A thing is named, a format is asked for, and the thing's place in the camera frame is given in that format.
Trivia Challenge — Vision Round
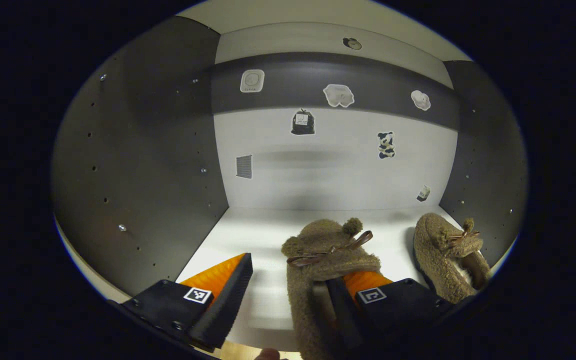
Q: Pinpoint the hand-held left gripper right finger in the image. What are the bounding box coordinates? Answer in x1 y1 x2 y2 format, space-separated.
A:
325 270 456 351

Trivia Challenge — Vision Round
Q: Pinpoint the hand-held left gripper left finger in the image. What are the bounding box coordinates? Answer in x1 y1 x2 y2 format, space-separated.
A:
118 252 254 353

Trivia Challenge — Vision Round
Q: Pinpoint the brown fuzzy shoe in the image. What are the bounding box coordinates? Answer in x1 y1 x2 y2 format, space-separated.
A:
413 212 492 304
281 217 384 360

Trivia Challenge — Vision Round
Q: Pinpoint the white shoe cabinet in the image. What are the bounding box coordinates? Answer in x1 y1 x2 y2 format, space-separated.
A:
50 0 529 353

